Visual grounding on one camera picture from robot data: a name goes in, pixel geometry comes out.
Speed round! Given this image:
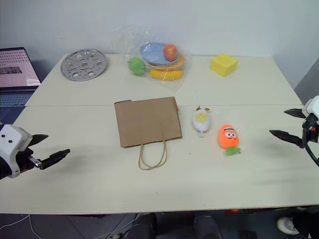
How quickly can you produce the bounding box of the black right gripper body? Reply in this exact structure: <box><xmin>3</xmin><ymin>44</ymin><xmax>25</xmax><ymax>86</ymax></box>
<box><xmin>302</xmin><ymin>112</ymin><xmax>319</xmax><ymax>144</ymax></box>

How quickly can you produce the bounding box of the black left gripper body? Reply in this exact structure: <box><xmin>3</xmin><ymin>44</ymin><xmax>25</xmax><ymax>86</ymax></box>
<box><xmin>14</xmin><ymin>147</ymin><xmax>43</xmax><ymax>175</ymax></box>

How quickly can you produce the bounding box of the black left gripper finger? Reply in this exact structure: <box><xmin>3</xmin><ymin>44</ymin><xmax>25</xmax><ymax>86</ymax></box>
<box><xmin>30</xmin><ymin>134</ymin><xmax>49</xmax><ymax>147</ymax></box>
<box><xmin>39</xmin><ymin>148</ymin><xmax>71</xmax><ymax>171</ymax></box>

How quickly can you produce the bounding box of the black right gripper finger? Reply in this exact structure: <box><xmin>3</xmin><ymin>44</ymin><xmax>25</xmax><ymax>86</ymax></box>
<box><xmin>284</xmin><ymin>108</ymin><xmax>307</xmax><ymax>120</ymax></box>
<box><xmin>269</xmin><ymin>129</ymin><xmax>306</xmax><ymax>149</ymax></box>

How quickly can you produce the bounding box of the brown paper bag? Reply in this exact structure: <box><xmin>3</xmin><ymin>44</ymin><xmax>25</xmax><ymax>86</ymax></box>
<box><xmin>114</xmin><ymin>96</ymin><xmax>183</xmax><ymax>171</ymax></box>

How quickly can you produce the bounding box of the clear plastic bag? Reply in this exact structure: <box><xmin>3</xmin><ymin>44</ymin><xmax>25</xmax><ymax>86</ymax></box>
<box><xmin>111</xmin><ymin>24</ymin><xmax>192</xmax><ymax>93</ymax></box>

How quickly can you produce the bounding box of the orange carrot plush toy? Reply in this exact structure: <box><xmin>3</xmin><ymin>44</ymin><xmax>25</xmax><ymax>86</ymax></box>
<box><xmin>218</xmin><ymin>123</ymin><xmax>242</xmax><ymax>157</ymax></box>

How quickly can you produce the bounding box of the open laptop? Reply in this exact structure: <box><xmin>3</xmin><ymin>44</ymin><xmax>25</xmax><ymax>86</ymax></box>
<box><xmin>0</xmin><ymin>47</ymin><xmax>41</xmax><ymax>125</ymax></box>

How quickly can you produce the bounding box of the yellow cheese block toy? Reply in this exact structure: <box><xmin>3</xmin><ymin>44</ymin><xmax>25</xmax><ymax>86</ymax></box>
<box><xmin>210</xmin><ymin>53</ymin><xmax>239</xmax><ymax>78</ymax></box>

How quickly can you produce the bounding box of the round perforated metal steamer plate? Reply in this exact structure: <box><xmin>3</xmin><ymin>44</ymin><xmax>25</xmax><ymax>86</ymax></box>
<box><xmin>60</xmin><ymin>48</ymin><xmax>108</xmax><ymax>82</ymax></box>

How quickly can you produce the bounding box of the white plush toy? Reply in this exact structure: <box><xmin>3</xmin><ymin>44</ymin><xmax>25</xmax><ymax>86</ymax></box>
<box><xmin>191</xmin><ymin>106</ymin><xmax>212</xmax><ymax>138</ymax></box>

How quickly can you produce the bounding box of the white round object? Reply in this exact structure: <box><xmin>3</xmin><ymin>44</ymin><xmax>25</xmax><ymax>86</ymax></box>
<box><xmin>277</xmin><ymin>217</ymin><xmax>300</xmax><ymax>235</ymax></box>

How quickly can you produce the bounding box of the dark rounded shape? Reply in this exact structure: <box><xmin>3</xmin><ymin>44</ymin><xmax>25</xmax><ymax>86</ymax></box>
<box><xmin>126</xmin><ymin>213</ymin><xmax>158</xmax><ymax>239</ymax></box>
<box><xmin>193</xmin><ymin>215</ymin><xmax>223</xmax><ymax>239</ymax></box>

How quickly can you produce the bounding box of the green toy apple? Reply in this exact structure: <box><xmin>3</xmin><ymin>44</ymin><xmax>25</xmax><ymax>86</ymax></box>
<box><xmin>127</xmin><ymin>57</ymin><xmax>147</xmax><ymax>76</ymax></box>

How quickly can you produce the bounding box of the orange plate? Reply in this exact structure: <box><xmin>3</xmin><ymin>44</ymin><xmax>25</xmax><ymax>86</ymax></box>
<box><xmin>146</xmin><ymin>54</ymin><xmax>188</xmax><ymax>72</ymax></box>

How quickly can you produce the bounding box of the yellow toy banana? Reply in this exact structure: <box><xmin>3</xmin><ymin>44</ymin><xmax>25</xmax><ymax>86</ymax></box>
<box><xmin>149</xmin><ymin>69</ymin><xmax>184</xmax><ymax>81</ymax></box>

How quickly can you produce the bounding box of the red toy apple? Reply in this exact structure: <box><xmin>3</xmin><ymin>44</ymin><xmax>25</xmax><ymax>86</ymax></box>
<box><xmin>163</xmin><ymin>43</ymin><xmax>178</xmax><ymax>62</ymax></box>

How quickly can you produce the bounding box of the blue plate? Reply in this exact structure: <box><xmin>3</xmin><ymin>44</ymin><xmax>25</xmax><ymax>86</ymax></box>
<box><xmin>140</xmin><ymin>42</ymin><xmax>179</xmax><ymax>66</ymax></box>

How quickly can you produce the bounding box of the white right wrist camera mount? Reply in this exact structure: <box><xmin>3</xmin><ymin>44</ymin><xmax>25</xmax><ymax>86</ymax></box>
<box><xmin>302</xmin><ymin>95</ymin><xmax>319</xmax><ymax>119</ymax></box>

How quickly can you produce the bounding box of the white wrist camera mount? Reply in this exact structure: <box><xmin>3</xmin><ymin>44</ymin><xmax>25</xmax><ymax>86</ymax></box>
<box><xmin>0</xmin><ymin>124</ymin><xmax>33</xmax><ymax>179</ymax></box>
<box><xmin>302</xmin><ymin>95</ymin><xmax>319</xmax><ymax>119</ymax></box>

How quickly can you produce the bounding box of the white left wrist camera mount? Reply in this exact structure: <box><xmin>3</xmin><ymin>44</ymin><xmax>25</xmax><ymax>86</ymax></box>
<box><xmin>0</xmin><ymin>124</ymin><xmax>33</xmax><ymax>179</ymax></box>

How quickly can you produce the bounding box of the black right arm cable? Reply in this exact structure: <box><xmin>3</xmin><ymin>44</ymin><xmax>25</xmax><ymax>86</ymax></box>
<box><xmin>303</xmin><ymin>139</ymin><xmax>319</xmax><ymax>167</ymax></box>

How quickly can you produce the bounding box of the thin white cable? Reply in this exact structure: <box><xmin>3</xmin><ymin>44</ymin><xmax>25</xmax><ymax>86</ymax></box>
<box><xmin>0</xmin><ymin>214</ymin><xmax>38</xmax><ymax>239</ymax></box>

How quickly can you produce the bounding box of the grey cable bundle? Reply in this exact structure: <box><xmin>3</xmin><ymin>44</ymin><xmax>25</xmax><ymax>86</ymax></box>
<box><xmin>107</xmin><ymin>213</ymin><xmax>142</xmax><ymax>239</ymax></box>

